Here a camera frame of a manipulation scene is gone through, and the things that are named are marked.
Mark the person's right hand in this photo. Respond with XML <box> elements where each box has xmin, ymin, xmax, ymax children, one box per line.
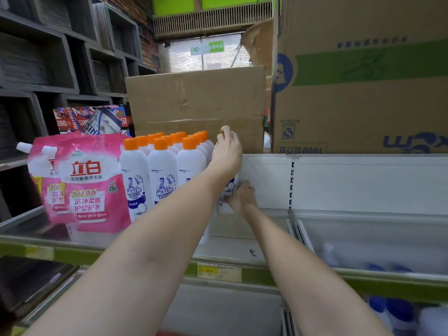
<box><xmin>224</xmin><ymin>181</ymin><xmax>260</xmax><ymax>216</ymax></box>

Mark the person's left hand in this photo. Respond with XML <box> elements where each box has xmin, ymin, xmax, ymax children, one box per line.
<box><xmin>211</xmin><ymin>125</ymin><xmax>243</xmax><ymax>176</ymax></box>

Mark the white cleaner bottle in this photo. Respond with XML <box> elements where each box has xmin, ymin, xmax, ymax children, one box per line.
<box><xmin>214</xmin><ymin>131</ymin><xmax>239</xmax><ymax>215</ymax></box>

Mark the person's right forearm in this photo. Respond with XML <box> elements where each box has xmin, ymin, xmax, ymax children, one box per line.
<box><xmin>241</xmin><ymin>203</ymin><xmax>393</xmax><ymax>336</ymax></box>

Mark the person's left forearm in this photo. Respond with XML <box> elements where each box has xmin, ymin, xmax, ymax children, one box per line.
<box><xmin>22</xmin><ymin>167</ymin><xmax>239</xmax><ymax>336</ymax></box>

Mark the plain brown cardboard box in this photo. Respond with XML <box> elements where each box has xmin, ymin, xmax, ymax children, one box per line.
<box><xmin>125</xmin><ymin>66</ymin><xmax>267</xmax><ymax>154</ymax></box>

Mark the row of orange-capped white bottles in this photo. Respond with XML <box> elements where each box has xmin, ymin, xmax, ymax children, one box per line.
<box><xmin>120</xmin><ymin>131</ymin><xmax>216</xmax><ymax>246</ymax></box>

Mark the yellow price label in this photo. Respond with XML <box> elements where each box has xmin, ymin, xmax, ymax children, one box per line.
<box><xmin>197</xmin><ymin>262</ymin><xmax>243</xmax><ymax>283</ymax></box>

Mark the green door sticker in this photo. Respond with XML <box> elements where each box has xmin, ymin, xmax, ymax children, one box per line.
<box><xmin>190</xmin><ymin>41</ymin><xmax>225</xmax><ymax>56</ymax></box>

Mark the torn brown cardboard flap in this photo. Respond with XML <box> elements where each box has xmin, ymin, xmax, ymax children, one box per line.
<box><xmin>240</xmin><ymin>19</ymin><xmax>276</xmax><ymax>78</ymax></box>

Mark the white shelf with green edge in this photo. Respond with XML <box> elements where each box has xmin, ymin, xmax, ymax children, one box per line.
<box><xmin>0</xmin><ymin>153</ymin><xmax>448</xmax><ymax>305</ymax></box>

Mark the white vent grille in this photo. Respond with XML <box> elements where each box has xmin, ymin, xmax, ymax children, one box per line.
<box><xmin>153</xmin><ymin>0</ymin><xmax>274</xmax><ymax>38</ymax></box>

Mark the green sign panel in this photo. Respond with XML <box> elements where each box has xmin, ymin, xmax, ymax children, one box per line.
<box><xmin>152</xmin><ymin>0</ymin><xmax>276</xmax><ymax>17</ymax></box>

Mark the red and blue printed carton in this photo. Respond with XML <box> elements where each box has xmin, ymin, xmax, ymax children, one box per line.
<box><xmin>52</xmin><ymin>104</ymin><xmax>134</xmax><ymax>137</ymax></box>

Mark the large green-printed cardboard box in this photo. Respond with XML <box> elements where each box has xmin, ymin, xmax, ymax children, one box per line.
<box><xmin>271</xmin><ymin>0</ymin><xmax>448</xmax><ymax>155</ymax></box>

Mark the pink detergent pouch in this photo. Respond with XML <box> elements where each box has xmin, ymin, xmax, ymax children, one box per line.
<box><xmin>16</xmin><ymin>132</ymin><xmax>83</xmax><ymax>225</ymax></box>
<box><xmin>41</xmin><ymin>134</ymin><xmax>132</xmax><ymax>242</ymax></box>

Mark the blue-capped white bottle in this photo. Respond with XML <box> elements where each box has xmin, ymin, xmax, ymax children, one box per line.
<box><xmin>367</xmin><ymin>295</ymin><xmax>394</xmax><ymax>333</ymax></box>
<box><xmin>386</xmin><ymin>298</ymin><xmax>419</xmax><ymax>332</ymax></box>

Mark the dark wooden cubby shelving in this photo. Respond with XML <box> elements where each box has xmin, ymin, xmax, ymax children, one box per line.
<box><xmin>0</xmin><ymin>0</ymin><xmax>159</xmax><ymax>333</ymax></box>

